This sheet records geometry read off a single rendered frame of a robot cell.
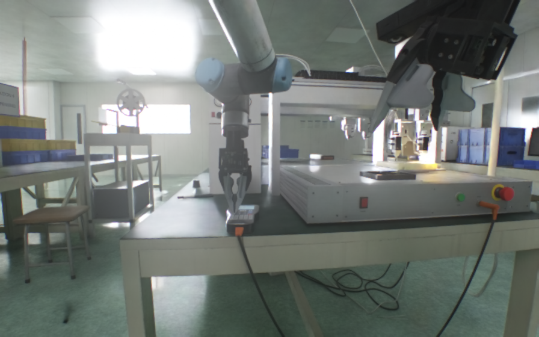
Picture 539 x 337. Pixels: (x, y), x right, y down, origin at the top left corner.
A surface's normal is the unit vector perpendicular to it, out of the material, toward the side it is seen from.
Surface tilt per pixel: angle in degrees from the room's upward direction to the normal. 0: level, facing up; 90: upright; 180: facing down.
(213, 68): 76
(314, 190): 90
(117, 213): 90
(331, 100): 90
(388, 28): 93
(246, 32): 141
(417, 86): 64
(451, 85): 125
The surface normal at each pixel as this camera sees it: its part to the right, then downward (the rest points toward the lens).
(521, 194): 0.12, 0.09
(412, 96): -0.64, -0.39
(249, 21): 0.54, 0.66
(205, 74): -0.33, -0.16
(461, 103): -0.78, 0.59
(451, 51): -0.87, 0.10
